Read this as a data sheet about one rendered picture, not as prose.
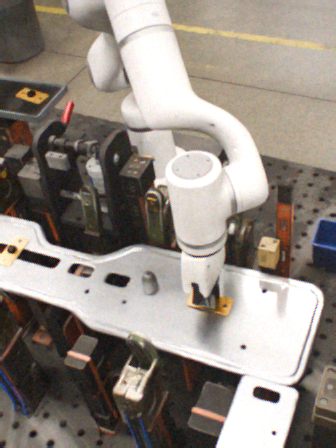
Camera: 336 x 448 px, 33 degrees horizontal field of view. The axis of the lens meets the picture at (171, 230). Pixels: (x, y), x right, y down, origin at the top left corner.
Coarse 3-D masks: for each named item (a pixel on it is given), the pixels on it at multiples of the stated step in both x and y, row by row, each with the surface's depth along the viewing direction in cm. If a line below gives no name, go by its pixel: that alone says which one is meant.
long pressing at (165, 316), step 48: (0, 240) 127; (48, 288) 116; (96, 288) 114; (192, 288) 111; (240, 288) 110; (288, 288) 108; (192, 336) 104; (240, 336) 102; (288, 336) 101; (288, 384) 95
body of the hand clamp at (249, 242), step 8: (248, 224) 114; (248, 232) 113; (232, 240) 114; (248, 240) 114; (232, 248) 114; (240, 248) 113; (248, 248) 116; (232, 256) 116; (240, 256) 115; (248, 256) 118; (232, 264) 118; (240, 264) 117; (248, 264) 119
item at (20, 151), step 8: (16, 144) 136; (8, 152) 134; (16, 152) 133; (24, 152) 133; (32, 152) 135; (8, 160) 134; (16, 160) 132; (24, 160) 133; (16, 168) 135; (16, 176) 138; (24, 192) 141; (40, 224) 149
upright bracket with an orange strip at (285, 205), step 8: (280, 184) 100; (280, 192) 101; (288, 192) 100; (280, 200) 102; (288, 200) 101; (280, 208) 103; (288, 208) 103; (280, 216) 105; (288, 216) 104; (280, 224) 107; (288, 224) 106; (280, 232) 108; (288, 232) 107; (280, 240) 110; (288, 240) 109; (280, 248) 111; (288, 248) 110; (280, 256) 113; (288, 256) 112; (280, 264) 115; (288, 264) 114; (280, 272) 117; (288, 272) 116
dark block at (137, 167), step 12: (132, 156) 123; (144, 156) 123; (132, 168) 120; (144, 168) 120; (120, 180) 121; (132, 180) 119; (144, 180) 121; (132, 192) 122; (144, 192) 122; (132, 204) 126; (144, 204) 124; (132, 216) 129; (144, 216) 127; (144, 228) 131; (144, 240) 134
